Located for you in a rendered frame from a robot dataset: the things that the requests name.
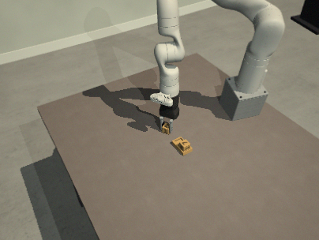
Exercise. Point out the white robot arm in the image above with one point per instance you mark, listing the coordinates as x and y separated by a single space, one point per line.
268 31

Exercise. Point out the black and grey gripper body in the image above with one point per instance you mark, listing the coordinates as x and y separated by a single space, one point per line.
169 97

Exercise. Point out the orange open tray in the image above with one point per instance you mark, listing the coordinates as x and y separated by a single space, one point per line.
176 144

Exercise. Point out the orange number cube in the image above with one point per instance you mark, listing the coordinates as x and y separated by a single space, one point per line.
165 128
184 145

